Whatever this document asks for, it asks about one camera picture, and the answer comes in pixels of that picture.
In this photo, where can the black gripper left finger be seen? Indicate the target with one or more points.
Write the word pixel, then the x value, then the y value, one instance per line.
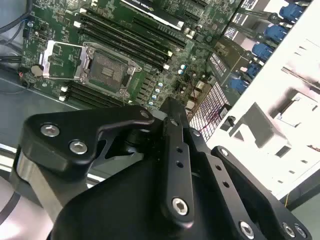
pixel 62 130

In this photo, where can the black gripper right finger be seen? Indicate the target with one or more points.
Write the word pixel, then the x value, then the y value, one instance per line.
pixel 222 175

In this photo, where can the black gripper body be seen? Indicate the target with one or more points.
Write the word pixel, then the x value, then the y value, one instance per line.
pixel 125 200

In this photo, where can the metal socket cover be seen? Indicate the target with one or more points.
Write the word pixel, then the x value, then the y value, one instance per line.
pixel 47 57

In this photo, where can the silver CPU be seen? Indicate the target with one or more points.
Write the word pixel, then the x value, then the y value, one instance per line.
pixel 297 112

